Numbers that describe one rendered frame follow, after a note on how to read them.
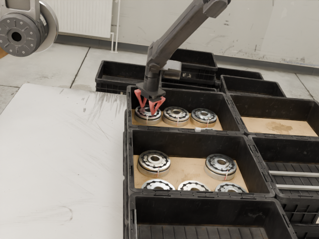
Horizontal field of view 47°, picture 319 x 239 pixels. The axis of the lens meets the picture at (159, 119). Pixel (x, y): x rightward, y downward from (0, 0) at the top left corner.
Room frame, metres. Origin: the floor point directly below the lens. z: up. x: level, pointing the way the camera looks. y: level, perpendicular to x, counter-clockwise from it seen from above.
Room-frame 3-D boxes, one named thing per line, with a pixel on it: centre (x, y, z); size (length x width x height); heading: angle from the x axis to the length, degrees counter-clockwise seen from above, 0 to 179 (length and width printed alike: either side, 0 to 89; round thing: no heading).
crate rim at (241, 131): (1.17, -0.07, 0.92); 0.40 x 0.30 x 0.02; 100
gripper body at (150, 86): (1.22, 0.05, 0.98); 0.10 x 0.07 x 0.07; 47
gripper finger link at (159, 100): (1.21, 0.04, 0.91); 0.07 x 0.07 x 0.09; 47
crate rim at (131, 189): (0.87, -0.12, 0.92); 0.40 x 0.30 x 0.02; 100
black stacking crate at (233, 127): (1.17, -0.07, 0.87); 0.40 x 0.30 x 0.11; 100
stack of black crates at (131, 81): (2.12, 0.23, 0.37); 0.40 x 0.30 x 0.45; 94
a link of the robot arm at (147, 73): (1.22, 0.04, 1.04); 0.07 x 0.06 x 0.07; 94
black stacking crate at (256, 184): (0.87, -0.12, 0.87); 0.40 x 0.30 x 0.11; 100
